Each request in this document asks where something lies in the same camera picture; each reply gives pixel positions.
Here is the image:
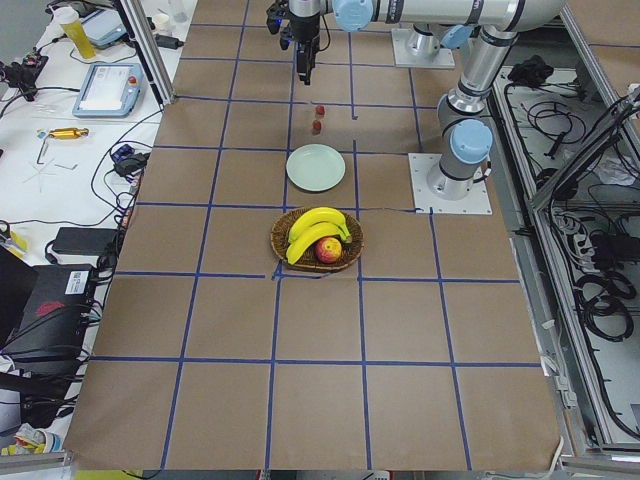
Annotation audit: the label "white paper cup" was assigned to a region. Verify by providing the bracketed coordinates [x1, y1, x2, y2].
[151, 12, 172, 36]

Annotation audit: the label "small black adapter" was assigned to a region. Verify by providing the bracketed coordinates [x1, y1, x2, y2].
[155, 34, 184, 50]

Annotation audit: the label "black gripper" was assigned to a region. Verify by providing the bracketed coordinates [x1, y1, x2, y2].
[288, 0, 321, 84]

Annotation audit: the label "black cloth bundle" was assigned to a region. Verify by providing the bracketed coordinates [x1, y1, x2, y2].
[508, 55, 554, 88]

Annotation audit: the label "yellow drink bottle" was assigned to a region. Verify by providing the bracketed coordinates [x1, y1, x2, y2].
[52, 6, 96, 59]

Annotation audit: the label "blue teach pendant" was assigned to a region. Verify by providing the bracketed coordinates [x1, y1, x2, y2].
[72, 63, 143, 118]

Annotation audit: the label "light green plate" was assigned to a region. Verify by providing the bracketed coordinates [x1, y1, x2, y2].
[286, 144, 346, 192]

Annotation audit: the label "black computer case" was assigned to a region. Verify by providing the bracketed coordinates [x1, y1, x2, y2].
[2, 264, 97, 363]

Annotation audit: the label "black power adapter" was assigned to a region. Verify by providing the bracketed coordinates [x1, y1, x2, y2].
[51, 227, 117, 256]

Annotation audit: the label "red yellow apple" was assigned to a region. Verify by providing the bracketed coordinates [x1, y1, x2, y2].
[314, 237, 343, 265]

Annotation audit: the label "yellow banana bunch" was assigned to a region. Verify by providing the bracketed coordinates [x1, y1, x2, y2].
[286, 207, 351, 264]

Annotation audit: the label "black coiled cables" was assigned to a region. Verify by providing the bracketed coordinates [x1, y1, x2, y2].
[572, 274, 639, 344]

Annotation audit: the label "aluminium frame post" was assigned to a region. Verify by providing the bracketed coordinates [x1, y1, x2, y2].
[112, 0, 175, 106]

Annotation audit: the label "golden metal cylinder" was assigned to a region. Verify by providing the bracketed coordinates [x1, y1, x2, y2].
[47, 127, 89, 140]

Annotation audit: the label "brown wicker basket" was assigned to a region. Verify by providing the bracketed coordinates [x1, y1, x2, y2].
[270, 207, 364, 273]

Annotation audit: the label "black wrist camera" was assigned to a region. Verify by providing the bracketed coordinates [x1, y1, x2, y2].
[266, 0, 293, 51]

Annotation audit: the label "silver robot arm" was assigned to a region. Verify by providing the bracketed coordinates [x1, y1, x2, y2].
[267, 1, 484, 85]
[320, 1, 565, 200]

